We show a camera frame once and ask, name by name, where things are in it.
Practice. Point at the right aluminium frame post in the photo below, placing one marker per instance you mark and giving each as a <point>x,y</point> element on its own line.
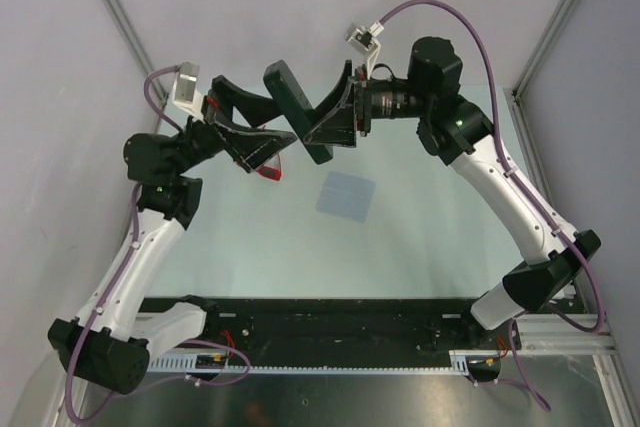
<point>551,34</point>

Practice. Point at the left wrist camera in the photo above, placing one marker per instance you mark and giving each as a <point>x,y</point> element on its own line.
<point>185,94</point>

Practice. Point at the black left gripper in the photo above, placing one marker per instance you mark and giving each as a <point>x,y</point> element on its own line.
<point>253,148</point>

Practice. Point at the light blue cleaning cloth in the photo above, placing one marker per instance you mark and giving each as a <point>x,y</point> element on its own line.
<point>346,196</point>

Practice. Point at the dark green glasses case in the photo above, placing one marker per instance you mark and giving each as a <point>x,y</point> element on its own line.
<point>295,107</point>

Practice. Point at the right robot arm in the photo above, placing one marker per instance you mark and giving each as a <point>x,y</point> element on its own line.
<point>458,133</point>

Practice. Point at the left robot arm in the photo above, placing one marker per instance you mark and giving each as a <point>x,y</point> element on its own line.
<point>104,343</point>

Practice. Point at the left aluminium frame post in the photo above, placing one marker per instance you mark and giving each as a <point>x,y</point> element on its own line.
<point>127,31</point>

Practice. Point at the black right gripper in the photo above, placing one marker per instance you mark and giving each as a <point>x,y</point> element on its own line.
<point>353,114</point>

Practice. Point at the red sunglasses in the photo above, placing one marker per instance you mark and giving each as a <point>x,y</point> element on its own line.
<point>272,169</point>

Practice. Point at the aluminium frame post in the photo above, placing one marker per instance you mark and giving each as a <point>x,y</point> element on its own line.
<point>551,34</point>
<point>127,31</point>

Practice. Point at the grey slotted cable duct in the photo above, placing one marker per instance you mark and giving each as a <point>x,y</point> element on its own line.
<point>203,363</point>

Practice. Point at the aluminium front rail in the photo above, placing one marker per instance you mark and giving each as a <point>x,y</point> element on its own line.
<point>306,331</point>

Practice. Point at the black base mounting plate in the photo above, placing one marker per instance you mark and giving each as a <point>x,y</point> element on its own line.
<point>335,357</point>

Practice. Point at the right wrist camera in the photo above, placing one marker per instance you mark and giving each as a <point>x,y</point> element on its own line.
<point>365,41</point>

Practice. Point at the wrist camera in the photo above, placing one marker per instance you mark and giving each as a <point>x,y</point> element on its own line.
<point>185,94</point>
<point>365,41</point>

